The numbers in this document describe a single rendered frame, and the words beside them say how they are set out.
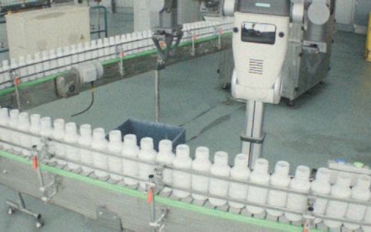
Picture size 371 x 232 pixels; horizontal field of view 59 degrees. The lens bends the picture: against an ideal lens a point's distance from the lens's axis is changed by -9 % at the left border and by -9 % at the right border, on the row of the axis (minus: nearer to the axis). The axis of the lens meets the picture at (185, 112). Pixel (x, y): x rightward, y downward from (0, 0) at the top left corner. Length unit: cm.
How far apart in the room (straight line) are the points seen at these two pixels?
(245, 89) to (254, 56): 15
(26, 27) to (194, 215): 410
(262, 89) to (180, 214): 67
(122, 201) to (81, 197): 18
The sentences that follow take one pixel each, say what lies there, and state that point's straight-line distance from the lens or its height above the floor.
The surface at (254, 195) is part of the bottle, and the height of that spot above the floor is 107.
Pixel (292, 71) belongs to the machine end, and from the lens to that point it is 465.
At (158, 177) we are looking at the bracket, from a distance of 107.
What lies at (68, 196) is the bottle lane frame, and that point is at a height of 89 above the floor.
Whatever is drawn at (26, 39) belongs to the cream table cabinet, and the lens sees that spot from 491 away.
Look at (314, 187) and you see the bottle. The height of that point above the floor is 112.
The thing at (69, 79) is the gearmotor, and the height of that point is 98.
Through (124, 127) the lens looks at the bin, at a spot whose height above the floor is 92.
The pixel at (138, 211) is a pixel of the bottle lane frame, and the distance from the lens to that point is 120.
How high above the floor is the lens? 166
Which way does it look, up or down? 22 degrees down
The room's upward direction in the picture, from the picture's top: 1 degrees clockwise
